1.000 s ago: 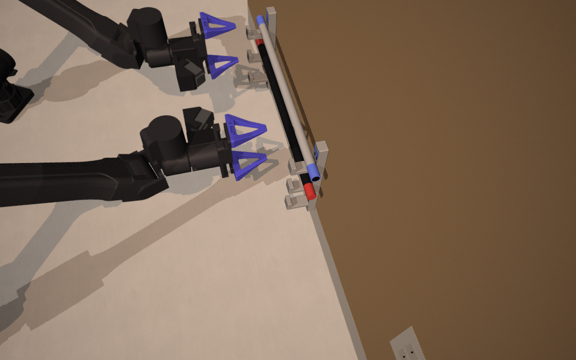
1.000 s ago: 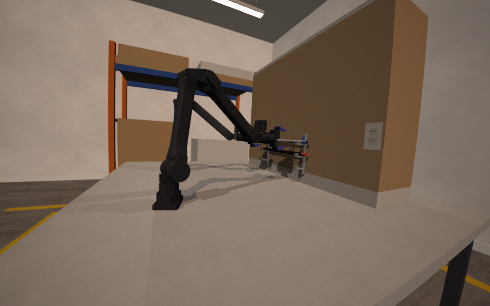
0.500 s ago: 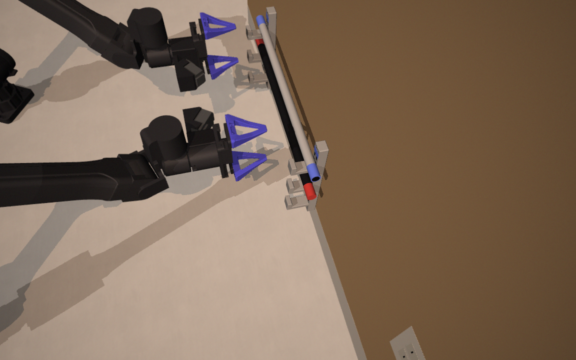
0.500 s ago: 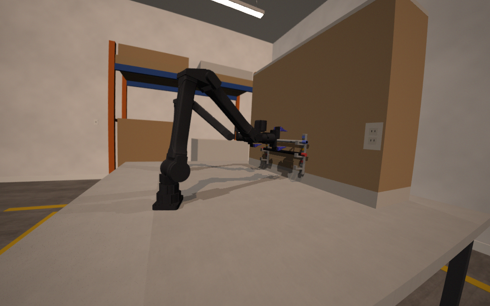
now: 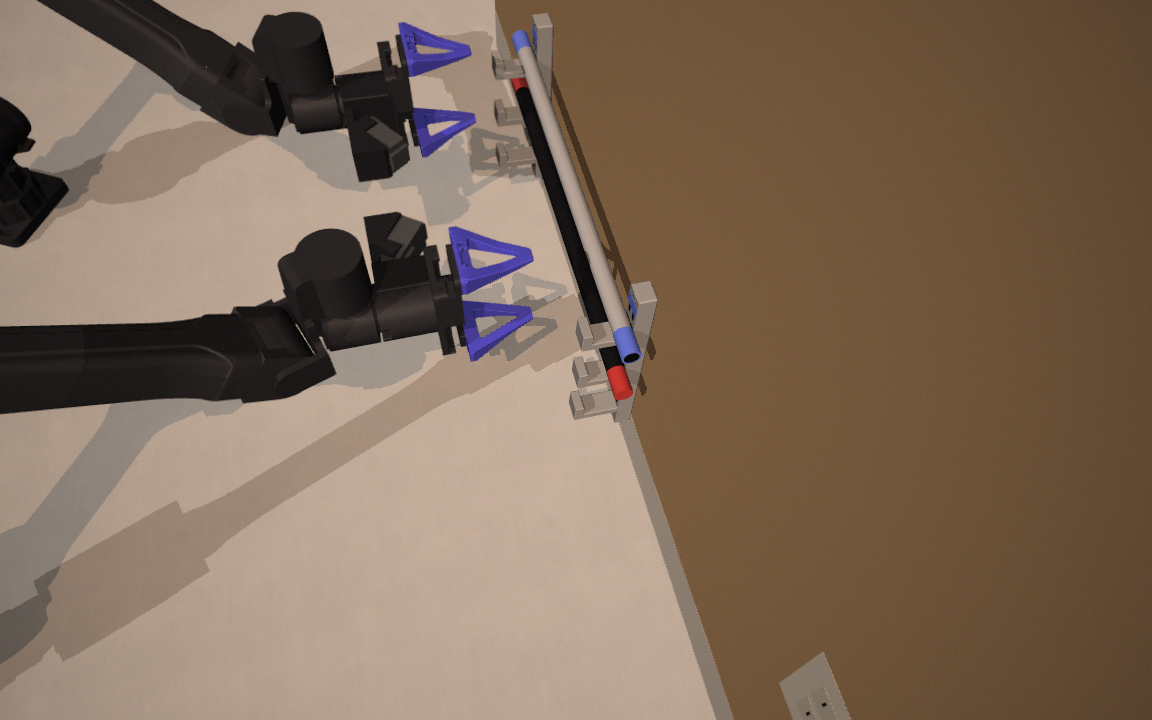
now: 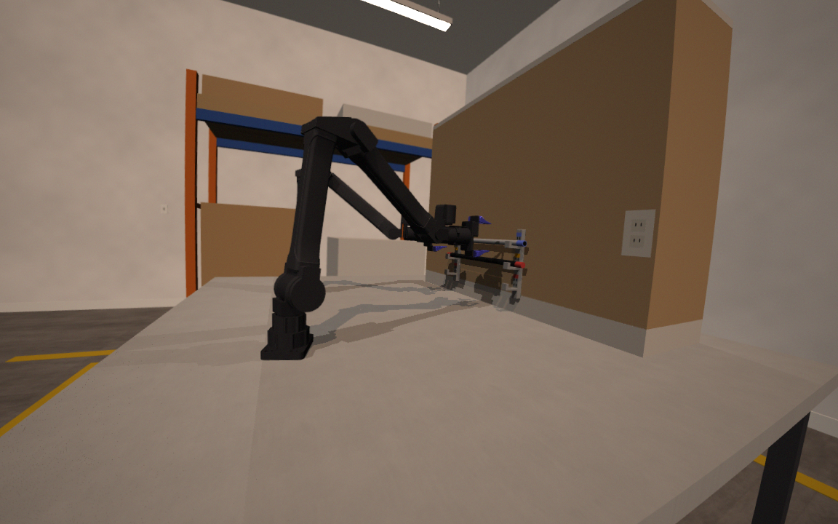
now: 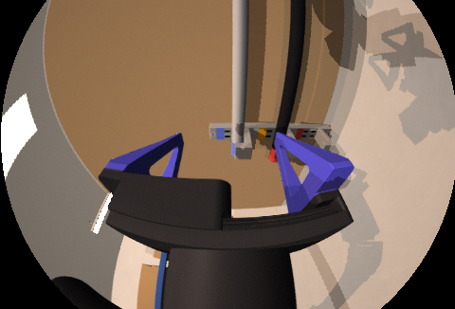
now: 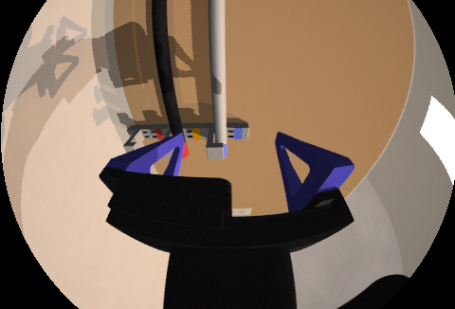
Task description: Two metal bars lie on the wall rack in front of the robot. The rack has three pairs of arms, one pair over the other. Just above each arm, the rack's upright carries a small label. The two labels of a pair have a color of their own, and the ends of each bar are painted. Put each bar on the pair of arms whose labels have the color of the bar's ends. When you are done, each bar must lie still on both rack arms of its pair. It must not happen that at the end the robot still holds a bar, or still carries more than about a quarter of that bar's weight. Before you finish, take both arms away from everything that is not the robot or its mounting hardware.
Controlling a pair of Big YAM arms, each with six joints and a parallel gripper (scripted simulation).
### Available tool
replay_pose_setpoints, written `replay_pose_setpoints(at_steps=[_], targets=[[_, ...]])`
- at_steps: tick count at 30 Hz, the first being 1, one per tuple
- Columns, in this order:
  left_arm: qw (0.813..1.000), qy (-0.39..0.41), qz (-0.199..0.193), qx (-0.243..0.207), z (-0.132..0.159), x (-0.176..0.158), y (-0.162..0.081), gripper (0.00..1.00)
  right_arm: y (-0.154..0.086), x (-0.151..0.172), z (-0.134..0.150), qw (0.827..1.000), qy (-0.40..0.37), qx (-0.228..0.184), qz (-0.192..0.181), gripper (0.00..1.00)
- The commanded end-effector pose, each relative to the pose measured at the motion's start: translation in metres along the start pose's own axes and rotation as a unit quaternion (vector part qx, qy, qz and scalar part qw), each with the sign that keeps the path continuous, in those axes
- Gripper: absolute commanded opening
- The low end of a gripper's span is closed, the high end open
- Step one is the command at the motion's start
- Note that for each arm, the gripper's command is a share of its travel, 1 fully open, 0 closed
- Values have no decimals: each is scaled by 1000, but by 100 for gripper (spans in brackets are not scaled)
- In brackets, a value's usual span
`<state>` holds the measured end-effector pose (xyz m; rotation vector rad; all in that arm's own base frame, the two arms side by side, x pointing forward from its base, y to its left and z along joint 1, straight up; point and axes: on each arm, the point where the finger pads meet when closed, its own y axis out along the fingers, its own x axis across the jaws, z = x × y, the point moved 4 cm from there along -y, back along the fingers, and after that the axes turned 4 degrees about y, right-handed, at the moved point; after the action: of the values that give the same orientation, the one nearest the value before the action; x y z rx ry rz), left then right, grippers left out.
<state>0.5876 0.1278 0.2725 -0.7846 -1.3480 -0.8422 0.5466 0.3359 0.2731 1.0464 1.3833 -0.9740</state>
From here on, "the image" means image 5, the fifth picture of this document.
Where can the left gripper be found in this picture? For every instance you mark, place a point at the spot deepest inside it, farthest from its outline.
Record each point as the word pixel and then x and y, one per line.
pixel 398 86

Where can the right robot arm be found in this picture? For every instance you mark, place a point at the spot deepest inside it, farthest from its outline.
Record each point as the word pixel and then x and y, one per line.
pixel 255 354

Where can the black bar with red ends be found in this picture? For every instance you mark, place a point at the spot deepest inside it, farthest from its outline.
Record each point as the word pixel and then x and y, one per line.
pixel 615 369

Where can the grey metal bar with blue ends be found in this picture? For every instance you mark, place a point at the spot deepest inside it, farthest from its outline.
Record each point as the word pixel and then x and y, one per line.
pixel 623 333

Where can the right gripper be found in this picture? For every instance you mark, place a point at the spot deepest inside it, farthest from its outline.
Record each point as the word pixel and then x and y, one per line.
pixel 411 312

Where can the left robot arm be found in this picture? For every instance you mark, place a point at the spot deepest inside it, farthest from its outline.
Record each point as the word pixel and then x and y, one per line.
pixel 291 53

